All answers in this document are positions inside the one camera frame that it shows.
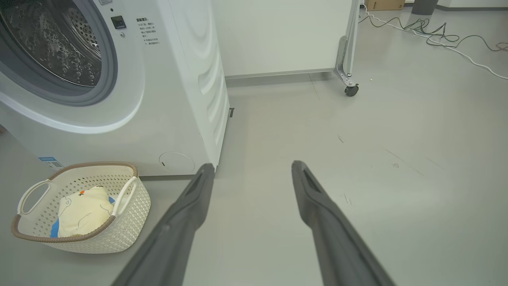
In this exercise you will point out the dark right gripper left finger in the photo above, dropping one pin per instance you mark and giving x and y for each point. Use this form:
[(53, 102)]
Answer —
[(174, 238)]

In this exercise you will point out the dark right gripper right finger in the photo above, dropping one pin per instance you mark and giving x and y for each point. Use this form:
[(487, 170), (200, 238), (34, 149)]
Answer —
[(337, 246)]

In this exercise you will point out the cream garment with orange mark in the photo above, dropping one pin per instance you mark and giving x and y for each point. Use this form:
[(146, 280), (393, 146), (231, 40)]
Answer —
[(85, 210)]

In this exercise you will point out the white front-load washing machine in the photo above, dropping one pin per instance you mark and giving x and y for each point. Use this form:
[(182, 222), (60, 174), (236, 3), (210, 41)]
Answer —
[(178, 99)]

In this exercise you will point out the black door latch socket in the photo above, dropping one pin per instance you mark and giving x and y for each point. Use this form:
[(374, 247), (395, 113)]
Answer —
[(118, 22)]

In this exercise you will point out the stainless steel washing machine drum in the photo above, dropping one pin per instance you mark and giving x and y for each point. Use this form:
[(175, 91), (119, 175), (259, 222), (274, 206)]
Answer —
[(51, 43)]

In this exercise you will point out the cream perforated laundry basket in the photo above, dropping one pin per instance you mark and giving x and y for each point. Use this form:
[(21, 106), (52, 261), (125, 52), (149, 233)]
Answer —
[(119, 230)]

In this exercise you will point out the round drain filter cover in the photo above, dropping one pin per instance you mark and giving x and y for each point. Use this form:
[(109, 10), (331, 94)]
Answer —
[(176, 163)]

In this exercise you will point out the blue energy label sticker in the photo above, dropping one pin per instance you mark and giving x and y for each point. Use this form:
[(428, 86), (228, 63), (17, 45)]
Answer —
[(51, 163)]

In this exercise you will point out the metal partition leg with caster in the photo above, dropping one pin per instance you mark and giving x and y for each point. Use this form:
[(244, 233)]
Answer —
[(346, 59)]

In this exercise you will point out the printed warning text label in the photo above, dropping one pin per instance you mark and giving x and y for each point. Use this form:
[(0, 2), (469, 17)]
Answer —
[(147, 31)]

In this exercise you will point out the white partition panel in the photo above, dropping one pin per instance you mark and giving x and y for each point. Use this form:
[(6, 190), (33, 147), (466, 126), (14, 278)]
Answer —
[(278, 35)]

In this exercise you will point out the brown cardboard box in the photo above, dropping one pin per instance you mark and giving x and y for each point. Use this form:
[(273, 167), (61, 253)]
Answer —
[(383, 4)]

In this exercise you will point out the long instruction sticker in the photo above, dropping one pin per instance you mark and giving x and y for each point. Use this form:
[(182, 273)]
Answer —
[(105, 2)]

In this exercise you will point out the dark grey waste bin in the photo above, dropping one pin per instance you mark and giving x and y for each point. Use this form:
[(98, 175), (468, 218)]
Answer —
[(424, 6)]

